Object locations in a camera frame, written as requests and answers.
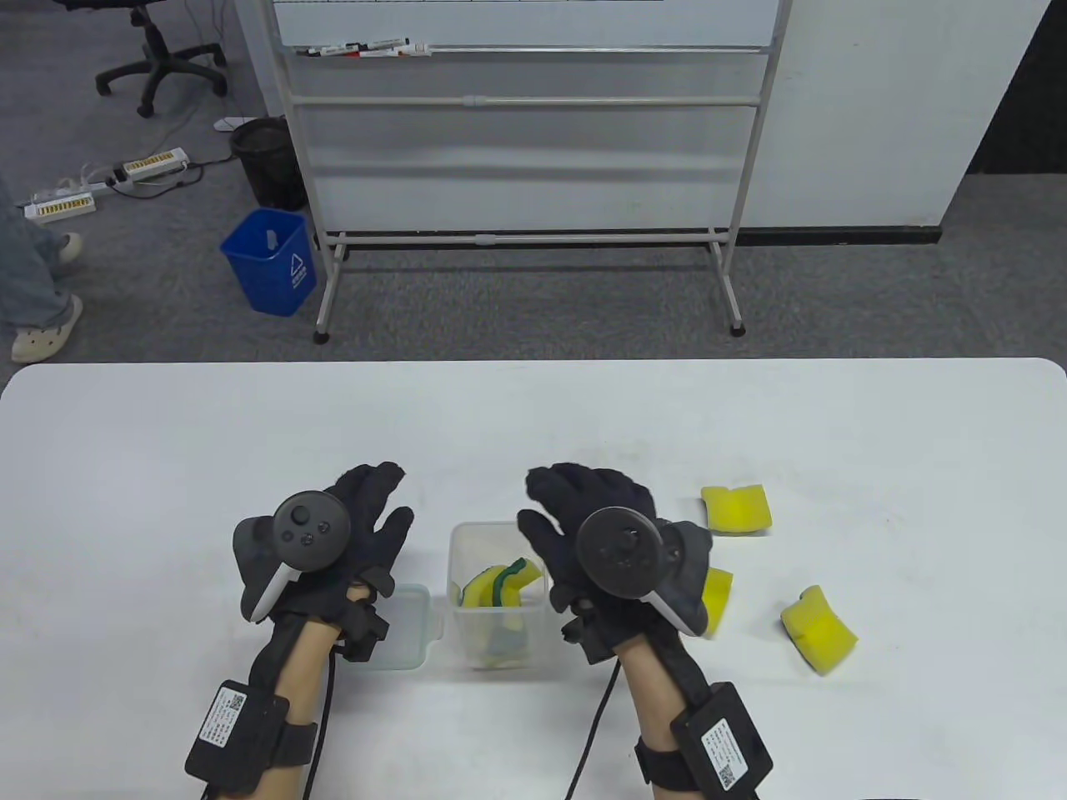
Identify person's right hand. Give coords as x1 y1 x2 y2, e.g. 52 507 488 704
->
517 463 694 665

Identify person's left hand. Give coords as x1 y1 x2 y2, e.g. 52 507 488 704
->
271 462 415 628

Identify clear plastic container lid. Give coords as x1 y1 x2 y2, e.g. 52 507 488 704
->
371 583 443 670

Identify clear plastic airtight container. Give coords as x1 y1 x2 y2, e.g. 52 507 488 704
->
448 522 549 670

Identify person's left forearm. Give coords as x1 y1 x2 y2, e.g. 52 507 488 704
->
250 617 343 800

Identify person's right forearm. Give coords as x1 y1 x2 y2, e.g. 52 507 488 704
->
617 633 726 800

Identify black left hand controller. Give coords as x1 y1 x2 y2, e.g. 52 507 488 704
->
233 492 351 623

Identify black hand controller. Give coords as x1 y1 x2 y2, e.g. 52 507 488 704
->
233 492 351 623
575 507 714 638

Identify black right hand controller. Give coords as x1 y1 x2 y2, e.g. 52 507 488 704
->
575 507 714 638

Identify black left wrist box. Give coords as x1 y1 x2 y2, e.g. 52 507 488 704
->
185 681 291 793

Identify black wrist box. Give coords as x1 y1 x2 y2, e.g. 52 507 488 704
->
671 682 774 793
185 681 291 793

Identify black right wrist box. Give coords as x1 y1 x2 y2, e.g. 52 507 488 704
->
671 682 774 793

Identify blue plastic bin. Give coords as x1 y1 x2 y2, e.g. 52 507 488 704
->
219 208 318 318

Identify black mesh wastebasket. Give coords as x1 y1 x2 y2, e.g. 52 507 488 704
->
230 117 309 211

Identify white power strips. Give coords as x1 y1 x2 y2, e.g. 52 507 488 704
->
107 154 237 201

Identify white power strip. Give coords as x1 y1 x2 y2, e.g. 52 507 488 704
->
113 148 191 183
23 192 97 227

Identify whiteboard on metal stand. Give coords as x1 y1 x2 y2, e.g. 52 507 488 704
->
268 0 794 345

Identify black office chair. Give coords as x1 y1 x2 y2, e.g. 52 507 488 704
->
57 0 228 118

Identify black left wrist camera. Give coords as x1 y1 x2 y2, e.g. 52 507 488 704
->
338 600 390 663

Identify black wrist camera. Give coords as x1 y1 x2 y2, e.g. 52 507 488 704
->
338 600 390 663
560 615 618 665

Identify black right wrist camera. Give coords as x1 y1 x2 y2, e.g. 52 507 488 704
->
560 615 618 665

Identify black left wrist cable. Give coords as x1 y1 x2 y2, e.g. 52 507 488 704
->
304 658 338 800

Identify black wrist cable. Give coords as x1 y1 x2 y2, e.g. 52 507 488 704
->
304 658 338 800
565 658 622 800

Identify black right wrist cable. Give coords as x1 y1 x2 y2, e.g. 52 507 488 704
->
565 658 622 800

